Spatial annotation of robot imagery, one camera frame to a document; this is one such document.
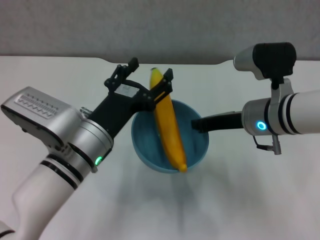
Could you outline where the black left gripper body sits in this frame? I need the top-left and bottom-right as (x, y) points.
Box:
(88, 77), (158, 140)

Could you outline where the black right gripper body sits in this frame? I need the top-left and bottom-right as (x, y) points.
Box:
(190, 110), (245, 133)

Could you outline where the yellow banana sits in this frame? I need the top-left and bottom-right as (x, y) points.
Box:
(149, 67), (188, 174)

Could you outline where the blue plastic bowl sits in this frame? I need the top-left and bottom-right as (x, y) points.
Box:
(130, 98), (210, 175)

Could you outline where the black cable with metal plug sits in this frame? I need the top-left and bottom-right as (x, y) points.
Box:
(252, 133), (283, 156)

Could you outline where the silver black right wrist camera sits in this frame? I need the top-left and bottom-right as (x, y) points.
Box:
(233, 42), (298, 101)

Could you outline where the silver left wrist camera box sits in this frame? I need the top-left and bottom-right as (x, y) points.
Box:
(0, 86), (84, 154)

